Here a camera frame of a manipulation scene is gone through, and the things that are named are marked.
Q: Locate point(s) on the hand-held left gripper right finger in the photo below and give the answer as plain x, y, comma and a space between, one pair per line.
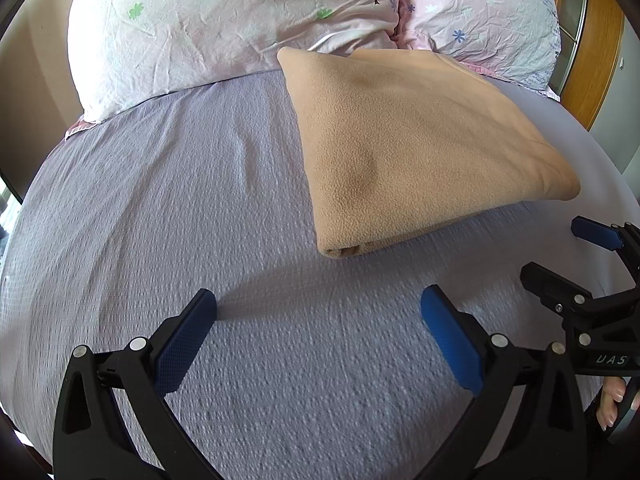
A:
450, 342

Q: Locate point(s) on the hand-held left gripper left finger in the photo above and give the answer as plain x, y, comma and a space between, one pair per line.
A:
182, 347

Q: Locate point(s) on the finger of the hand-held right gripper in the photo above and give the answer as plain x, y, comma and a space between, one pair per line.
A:
595, 232
550, 285

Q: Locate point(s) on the person's right hand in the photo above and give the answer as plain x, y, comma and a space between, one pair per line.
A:
610, 402

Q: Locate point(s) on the lavender bed sheet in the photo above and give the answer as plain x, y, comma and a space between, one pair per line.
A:
200, 220

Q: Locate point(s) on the folded tan fleece cloth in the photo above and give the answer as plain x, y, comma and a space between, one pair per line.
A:
415, 150

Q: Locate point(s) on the pink floral pillow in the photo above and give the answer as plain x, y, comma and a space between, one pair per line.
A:
480, 15

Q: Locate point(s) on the white floral pillow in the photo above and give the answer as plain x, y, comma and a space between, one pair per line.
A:
215, 25

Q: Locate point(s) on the wooden headboard frame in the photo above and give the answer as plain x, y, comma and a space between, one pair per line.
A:
595, 45

